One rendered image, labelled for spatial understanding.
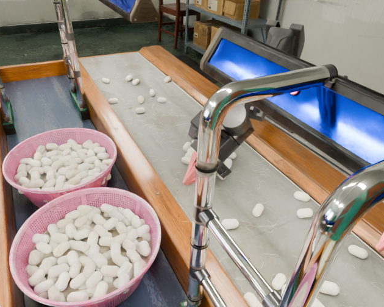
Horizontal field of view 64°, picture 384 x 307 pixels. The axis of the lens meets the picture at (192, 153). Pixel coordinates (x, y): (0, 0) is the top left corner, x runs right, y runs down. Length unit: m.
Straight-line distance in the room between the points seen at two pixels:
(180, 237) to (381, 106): 0.41
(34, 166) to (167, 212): 0.39
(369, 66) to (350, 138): 2.51
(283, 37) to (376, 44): 2.02
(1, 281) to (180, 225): 0.31
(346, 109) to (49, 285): 0.52
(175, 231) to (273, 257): 0.19
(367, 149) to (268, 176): 0.48
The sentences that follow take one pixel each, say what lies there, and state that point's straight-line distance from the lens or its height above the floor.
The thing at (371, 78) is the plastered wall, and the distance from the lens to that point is 2.86.
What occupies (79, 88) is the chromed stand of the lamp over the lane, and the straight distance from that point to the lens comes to 1.13.
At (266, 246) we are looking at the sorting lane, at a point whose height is 0.74.
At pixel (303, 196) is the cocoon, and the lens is 0.75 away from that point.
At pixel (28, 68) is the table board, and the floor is 0.72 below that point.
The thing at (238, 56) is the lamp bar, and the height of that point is 1.09.
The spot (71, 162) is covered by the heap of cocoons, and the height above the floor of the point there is 0.74.
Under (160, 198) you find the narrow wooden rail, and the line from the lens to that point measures 0.68.
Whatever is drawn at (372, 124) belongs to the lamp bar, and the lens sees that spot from 0.36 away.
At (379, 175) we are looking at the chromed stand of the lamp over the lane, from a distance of 0.22.
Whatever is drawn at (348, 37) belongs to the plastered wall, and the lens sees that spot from 2.95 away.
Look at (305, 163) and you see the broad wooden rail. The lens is 0.85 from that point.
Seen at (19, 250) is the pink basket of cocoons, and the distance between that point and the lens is 0.66.
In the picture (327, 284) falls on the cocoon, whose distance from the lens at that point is 0.61.
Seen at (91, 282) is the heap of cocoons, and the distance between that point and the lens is 0.59.
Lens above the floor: 1.24
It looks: 36 degrees down
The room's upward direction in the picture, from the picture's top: 3 degrees clockwise
